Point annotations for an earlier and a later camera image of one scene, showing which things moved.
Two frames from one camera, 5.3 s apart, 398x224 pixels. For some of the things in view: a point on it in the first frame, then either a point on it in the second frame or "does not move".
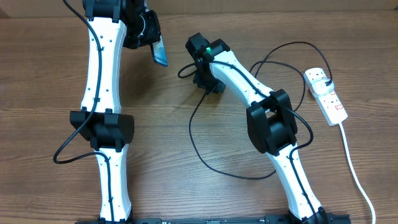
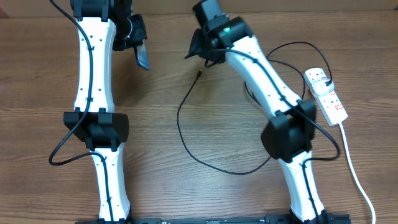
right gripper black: x=201 y=82 -> x=197 y=50
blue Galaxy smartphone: x=159 y=52 -> x=142 y=56
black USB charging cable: x=263 y=61 -> x=268 y=59
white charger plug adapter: x=319 y=86 does not move
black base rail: x=266 y=219 does not move
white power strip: x=330 y=104 does not move
